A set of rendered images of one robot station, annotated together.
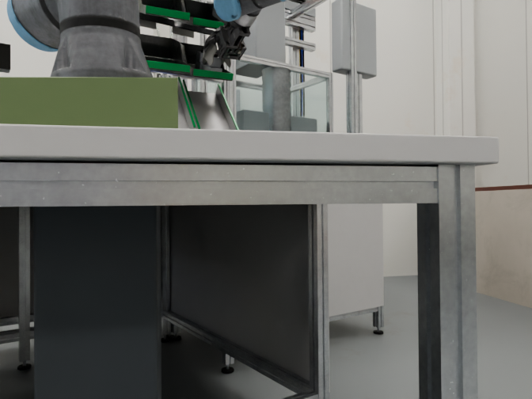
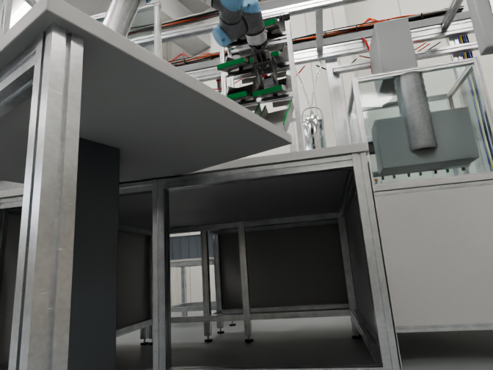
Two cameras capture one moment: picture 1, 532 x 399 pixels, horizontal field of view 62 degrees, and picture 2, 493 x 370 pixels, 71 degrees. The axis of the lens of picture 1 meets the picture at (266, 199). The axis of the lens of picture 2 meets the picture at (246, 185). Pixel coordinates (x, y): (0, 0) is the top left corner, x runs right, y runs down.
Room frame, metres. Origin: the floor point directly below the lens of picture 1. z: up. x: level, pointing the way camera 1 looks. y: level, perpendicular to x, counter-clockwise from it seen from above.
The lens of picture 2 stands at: (0.38, -0.70, 0.48)
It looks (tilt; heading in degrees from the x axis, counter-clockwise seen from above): 14 degrees up; 46
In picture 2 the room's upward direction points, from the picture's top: 4 degrees counter-clockwise
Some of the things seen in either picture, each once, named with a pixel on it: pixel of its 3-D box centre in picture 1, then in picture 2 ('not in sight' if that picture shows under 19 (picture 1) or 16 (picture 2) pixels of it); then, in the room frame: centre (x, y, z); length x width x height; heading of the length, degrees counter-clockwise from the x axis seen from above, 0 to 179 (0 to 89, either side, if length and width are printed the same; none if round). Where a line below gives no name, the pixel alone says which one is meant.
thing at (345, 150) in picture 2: not in sight; (213, 205); (1.59, 0.80, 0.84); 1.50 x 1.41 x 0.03; 124
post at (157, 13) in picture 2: not in sight; (158, 86); (1.24, 0.79, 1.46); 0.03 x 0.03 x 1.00; 34
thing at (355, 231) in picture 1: (278, 264); (458, 263); (2.63, -0.07, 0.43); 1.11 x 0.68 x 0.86; 124
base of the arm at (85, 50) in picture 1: (103, 62); not in sight; (0.68, 0.25, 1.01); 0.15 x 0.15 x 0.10
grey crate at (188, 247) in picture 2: not in sight; (204, 247); (2.56, 2.22, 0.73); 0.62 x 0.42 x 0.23; 124
